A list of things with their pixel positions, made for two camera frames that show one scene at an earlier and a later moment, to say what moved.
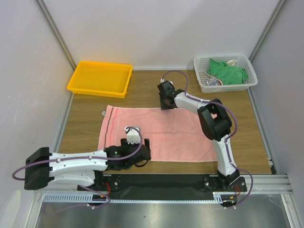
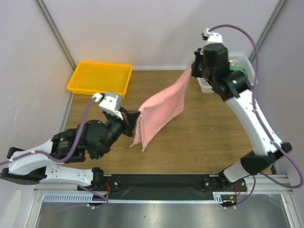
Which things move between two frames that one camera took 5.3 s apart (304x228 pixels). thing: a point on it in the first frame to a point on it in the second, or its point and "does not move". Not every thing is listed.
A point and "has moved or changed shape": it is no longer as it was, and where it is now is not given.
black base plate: [166, 186] does not move
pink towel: [175, 134] has moved or changed shape
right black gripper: [164, 100] to [196, 65]
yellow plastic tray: [109, 79] does not move
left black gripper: [124, 144] to [132, 116]
